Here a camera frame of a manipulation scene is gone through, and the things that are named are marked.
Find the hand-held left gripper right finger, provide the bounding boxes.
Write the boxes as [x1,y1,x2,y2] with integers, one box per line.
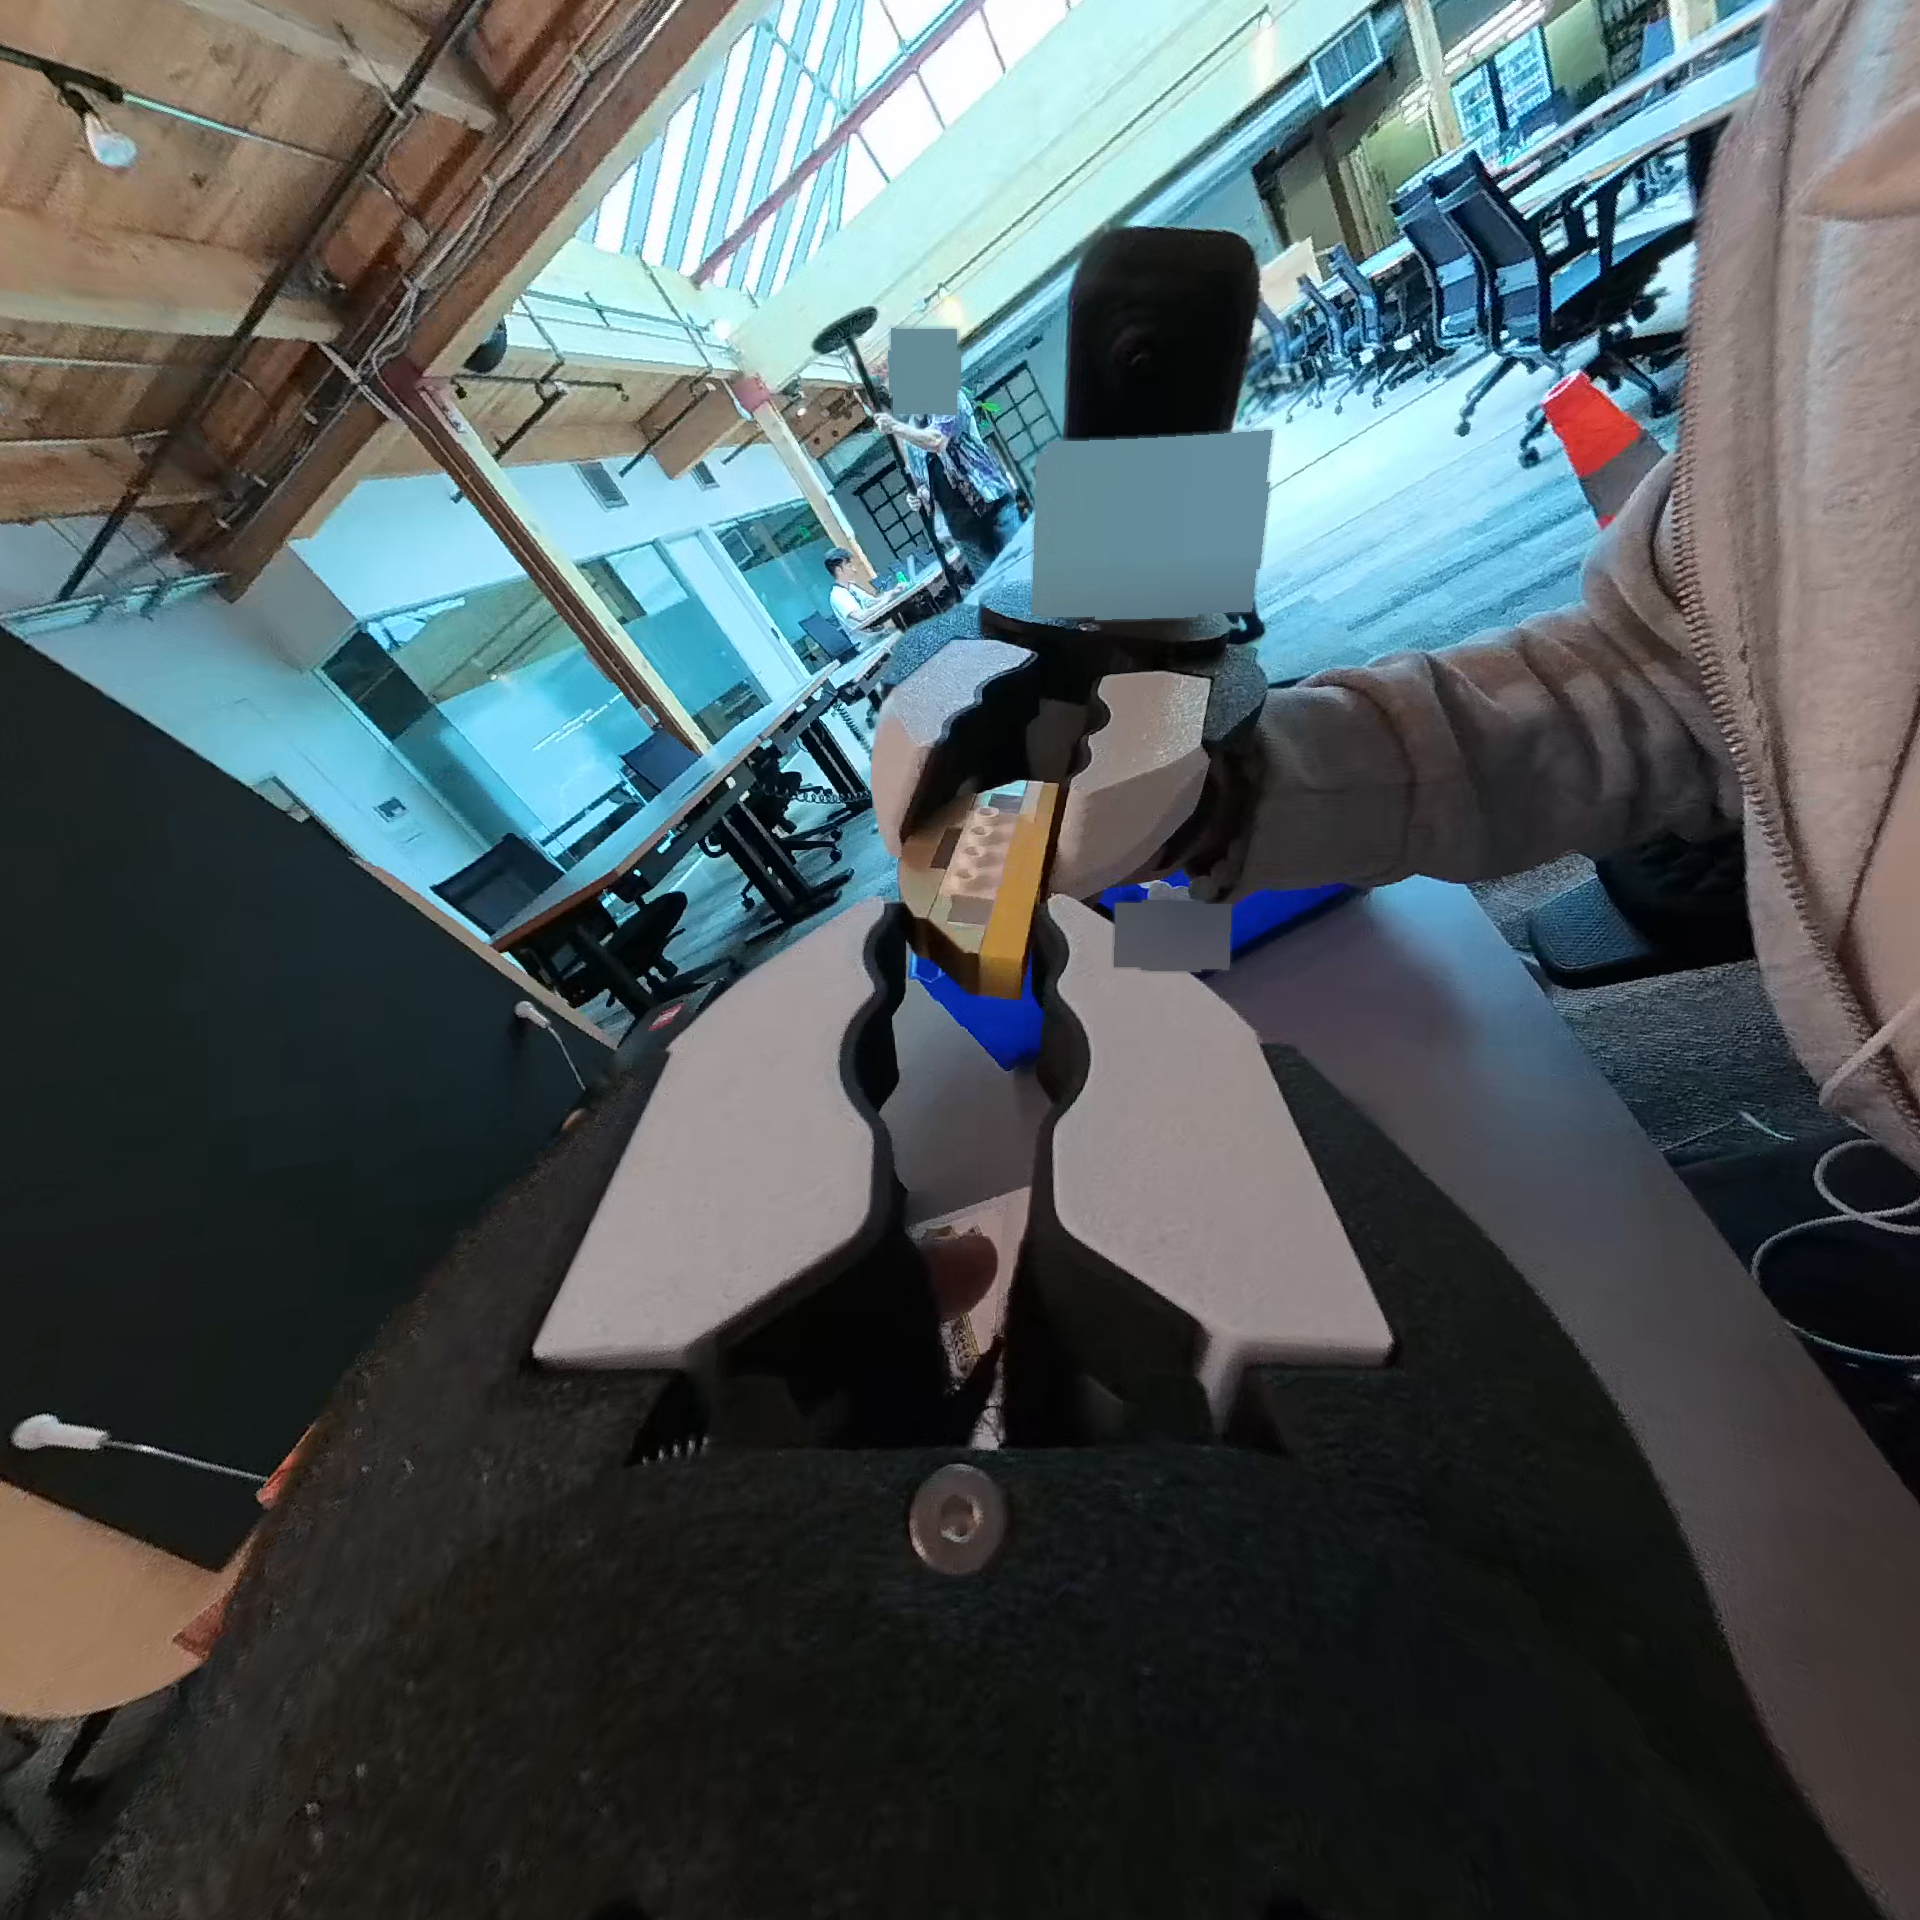
[1035,964,1397,1441]

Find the background office desks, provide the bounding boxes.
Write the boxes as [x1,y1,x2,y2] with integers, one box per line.
[431,636,910,1031]

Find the row of black office chairs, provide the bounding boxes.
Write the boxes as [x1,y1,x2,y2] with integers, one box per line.
[1252,145,1699,429]

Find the white yellow brick strip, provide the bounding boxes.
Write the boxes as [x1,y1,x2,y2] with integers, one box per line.
[898,777,1061,1010]

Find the blue plastic bin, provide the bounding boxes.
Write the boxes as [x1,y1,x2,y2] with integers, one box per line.
[910,871,1358,1073]

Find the person's right hand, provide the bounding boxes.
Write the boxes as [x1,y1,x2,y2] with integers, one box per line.
[1175,715,1278,894]

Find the white earphone cable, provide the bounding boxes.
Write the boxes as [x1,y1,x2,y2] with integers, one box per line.
[1738,1106,1920,1394]

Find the black panel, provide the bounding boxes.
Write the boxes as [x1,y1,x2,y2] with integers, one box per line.
[0,622,624,1570]

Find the curved wooden board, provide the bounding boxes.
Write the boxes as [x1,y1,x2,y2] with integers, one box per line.
[0,1483,277,1732]

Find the white gooseneck microphone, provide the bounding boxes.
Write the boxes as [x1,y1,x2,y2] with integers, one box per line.
[6,1409,277,1492]

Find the black mesh chair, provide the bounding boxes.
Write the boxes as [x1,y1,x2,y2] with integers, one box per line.
[1527,831,1767,995]

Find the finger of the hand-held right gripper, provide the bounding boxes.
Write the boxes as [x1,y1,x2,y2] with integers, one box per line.
[1055,678,1217,903]
[880,651,1049,876]

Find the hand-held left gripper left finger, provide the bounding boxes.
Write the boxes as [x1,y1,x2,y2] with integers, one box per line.
[538,903,904,1377]

